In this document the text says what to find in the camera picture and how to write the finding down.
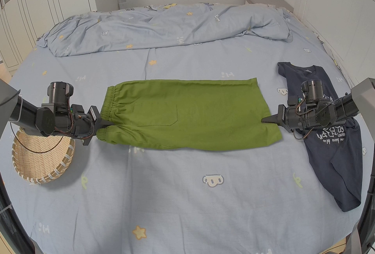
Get bed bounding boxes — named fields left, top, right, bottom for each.
left=0, top=0, right=375, bottom=254

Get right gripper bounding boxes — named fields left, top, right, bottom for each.
left=276, top=104, right=307, bottom=133

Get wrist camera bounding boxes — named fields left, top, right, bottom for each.
left=70, top=104, right=90, bottom=120
left=287, top=95, right=304, bottom=109

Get green shorts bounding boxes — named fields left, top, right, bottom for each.
left=96, top=77, right=283, bottom=151

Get pale blue quilt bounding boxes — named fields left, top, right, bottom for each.
left=37, top=2, right=294, bottom=58

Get black cable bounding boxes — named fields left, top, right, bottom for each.
left=293, top=126, right=316, bottom=141
left=8, top=121, right=64, bottom=154

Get dark blue printed T-shirt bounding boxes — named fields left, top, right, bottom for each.
left=277, top=62, right=364, bottom=212

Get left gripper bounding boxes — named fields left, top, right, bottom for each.
left=73, top=105, right=102, bottom=147

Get white wardrobe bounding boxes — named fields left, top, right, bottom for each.
left=0, top=0, right=98, bottom=72

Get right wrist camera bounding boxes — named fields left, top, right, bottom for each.
left=287, top=95, right=304, bottom=109

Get round woven basket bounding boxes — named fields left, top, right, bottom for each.
left=11, top=126, right=76, bottom=185

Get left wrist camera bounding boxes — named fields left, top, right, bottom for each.
left=70, top=104, right=90, bottom=120

